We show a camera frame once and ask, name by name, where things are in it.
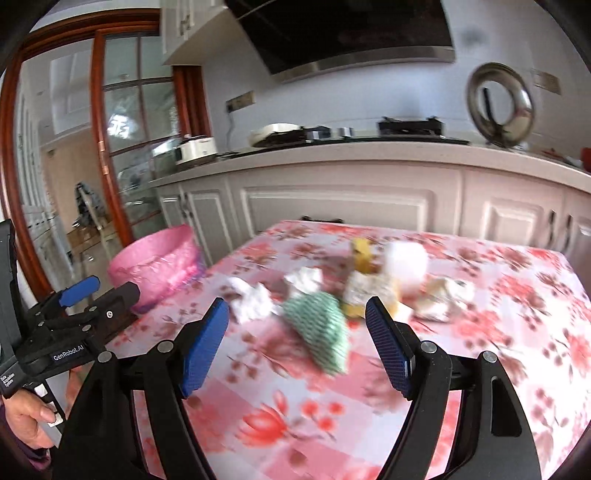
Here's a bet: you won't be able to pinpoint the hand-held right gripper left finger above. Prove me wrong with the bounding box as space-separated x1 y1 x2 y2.
60 298 232 480

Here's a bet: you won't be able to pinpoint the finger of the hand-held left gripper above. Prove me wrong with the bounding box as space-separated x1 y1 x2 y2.
69 281 141 329
27 275 102 321

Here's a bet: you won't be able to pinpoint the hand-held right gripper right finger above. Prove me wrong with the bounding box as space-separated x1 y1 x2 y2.
365 296 541 480

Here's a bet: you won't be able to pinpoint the trash bin with pink bag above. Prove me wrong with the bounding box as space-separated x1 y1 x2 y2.
108 224 206 312

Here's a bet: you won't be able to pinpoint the green foam fruit net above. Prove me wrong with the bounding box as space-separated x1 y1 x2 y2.
281 293 349 374

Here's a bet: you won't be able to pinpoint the white foam sheet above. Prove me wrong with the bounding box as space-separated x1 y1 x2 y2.
385 242 430 294

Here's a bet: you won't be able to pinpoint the yellow pomelo peel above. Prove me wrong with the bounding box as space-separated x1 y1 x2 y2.
351 237 379 273

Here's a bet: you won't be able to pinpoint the person's left hand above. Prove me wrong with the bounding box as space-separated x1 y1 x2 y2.
2 388 70 450

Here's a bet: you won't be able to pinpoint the pomelo piece with pith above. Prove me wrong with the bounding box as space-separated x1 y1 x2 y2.
344 270 400 320

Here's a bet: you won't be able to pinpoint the crumpled white tissue left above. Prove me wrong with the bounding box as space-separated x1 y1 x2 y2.
228 277 275 324

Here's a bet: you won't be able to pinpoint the pink floral tablecloth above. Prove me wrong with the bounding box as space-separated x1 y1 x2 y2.
104 219 591 480

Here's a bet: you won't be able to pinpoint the white plastic bag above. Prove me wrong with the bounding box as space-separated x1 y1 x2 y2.
284 267 324 294

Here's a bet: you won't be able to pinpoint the white kitchen counter cabinets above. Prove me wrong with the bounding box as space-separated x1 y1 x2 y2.
148 138 591 273

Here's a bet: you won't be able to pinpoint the white rice cooker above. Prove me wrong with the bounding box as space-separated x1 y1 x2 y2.
175 136 218 167

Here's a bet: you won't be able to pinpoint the wooden framed glass door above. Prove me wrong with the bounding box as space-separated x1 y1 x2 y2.
0 21 208 296

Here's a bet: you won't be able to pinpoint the black gas stove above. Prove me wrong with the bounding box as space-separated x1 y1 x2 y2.
254 115 472 148

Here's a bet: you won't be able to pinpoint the white electric pan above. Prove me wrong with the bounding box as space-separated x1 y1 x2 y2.
249 122 305 147

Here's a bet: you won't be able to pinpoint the black lid stand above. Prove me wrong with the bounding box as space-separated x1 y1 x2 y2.
480 88 497 139

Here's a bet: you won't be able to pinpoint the steel and glass pot lid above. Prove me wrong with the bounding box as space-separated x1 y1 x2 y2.
465 62 536 148

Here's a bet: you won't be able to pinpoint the black range hood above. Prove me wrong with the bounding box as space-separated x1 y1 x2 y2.
224 0 455 84

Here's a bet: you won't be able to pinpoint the black power cable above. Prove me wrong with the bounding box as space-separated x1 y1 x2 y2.
226 111 241 155

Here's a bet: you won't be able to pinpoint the wall power outlet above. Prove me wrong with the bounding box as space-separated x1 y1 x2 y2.
226 91 257 114
531 69 561 95

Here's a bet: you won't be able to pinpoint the white wall cabinet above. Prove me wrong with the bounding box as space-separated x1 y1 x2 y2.
159 0 232 65

